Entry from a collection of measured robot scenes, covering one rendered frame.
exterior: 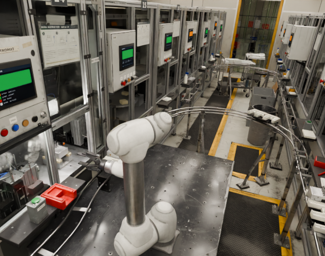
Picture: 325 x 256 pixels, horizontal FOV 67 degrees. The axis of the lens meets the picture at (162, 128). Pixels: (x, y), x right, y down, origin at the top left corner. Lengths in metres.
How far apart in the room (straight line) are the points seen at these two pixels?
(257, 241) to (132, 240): 1.63
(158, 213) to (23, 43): 1.10
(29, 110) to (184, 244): 1.18
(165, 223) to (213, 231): 0.43
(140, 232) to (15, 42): 1.08
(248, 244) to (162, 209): 1.40
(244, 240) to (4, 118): 2.27
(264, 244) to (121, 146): 2.03
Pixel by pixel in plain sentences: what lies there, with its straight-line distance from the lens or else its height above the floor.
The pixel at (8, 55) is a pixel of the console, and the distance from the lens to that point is 1.33.
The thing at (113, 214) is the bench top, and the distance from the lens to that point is 1.84.
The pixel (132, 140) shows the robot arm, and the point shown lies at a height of 1.47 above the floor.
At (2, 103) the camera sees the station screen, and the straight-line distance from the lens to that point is 1.30.
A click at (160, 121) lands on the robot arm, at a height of 1.51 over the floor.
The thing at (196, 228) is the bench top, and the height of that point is 0.68.
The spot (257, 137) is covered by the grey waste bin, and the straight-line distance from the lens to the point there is 4.35.
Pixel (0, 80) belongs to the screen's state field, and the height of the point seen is 1.67.
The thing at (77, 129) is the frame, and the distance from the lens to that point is 2.09.
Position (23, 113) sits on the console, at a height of 1.47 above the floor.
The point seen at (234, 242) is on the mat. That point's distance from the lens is 2.68.
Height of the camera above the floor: 1.98
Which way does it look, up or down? 26 degrees down
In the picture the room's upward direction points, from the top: 3 degrees clockwise
